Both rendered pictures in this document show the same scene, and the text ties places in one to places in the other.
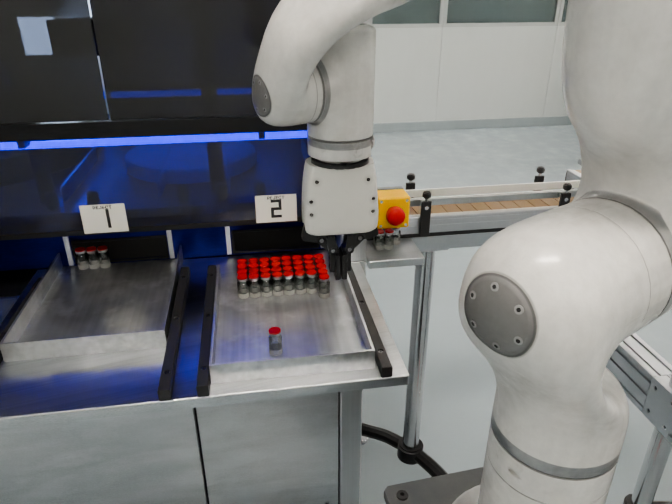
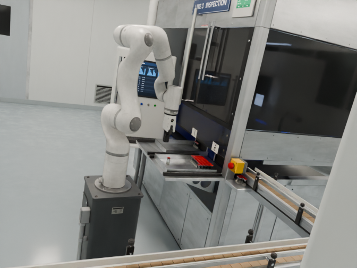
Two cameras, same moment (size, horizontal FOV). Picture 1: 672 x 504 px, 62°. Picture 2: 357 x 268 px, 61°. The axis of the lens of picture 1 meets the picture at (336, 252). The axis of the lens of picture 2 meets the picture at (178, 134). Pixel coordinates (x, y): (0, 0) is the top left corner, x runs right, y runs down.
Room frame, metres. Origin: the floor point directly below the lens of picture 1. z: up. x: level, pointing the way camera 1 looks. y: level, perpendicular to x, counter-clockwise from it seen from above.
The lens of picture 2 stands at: (0.32, -1.70, 1.58)
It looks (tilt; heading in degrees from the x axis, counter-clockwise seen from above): 15 degrees down; 75
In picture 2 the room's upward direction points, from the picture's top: 10 degrees clockwise
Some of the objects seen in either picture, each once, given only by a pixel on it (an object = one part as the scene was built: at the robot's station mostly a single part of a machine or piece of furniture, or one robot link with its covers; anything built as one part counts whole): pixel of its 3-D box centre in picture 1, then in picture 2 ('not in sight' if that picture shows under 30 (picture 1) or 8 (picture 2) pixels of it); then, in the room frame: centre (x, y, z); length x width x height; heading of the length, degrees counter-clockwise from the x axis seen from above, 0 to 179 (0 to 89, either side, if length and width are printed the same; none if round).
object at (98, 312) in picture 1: (106, 294); (180, 147); (0.94, 0.44, 0.90); 0.34 x 0.26 x 0.04; 9
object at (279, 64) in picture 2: not in sight; (310, 89); (1.59, 0.02, 1.51); 0.85 x 0.01 x 0.59; 9
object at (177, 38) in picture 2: not in sight; (173, 60); (0.92, 1.19, 1.51); 0.49 x 0.01 x 0.59; 99
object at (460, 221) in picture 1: (484, 208); (284, 199); (1.33, -0.38, 0.92); 0.69 x 0.16 x 0.16; 99
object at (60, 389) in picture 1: (195, 318); (180, 158); (0.89, 0.27, 0.87); 0.70 x 0.48 x 0.02; 99
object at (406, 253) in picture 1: (389, 249); (240, 185); (1.19, -0.13, 0.87); 0.14 x 0.13 x 0.02; 9
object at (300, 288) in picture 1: (283, 283); (196, 163); (0.97, 0.10, 0.90); 0.18 x 0.02 x 0.05; 98
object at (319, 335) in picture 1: (286, 310); (184, 164); (0.88, 0.09, 0.90); 0.34 x 0.26 x 0.04; 9
